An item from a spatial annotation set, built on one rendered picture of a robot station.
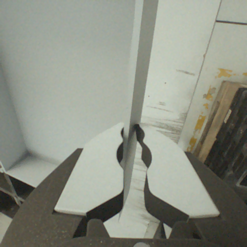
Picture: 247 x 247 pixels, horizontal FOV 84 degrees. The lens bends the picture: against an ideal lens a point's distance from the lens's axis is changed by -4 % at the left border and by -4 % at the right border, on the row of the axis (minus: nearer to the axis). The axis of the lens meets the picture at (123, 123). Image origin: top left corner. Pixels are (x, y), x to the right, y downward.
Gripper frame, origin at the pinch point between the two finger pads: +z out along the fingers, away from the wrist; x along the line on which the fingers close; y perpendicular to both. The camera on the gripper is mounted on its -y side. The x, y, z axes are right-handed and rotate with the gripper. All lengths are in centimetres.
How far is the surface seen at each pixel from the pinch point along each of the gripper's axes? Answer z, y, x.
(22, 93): 7.9, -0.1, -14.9
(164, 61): 36.8, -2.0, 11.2
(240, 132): 53, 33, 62
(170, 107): 35.7, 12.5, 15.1
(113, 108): 3.8, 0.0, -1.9
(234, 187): 51, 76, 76
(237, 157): 45, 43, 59
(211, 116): 91, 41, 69
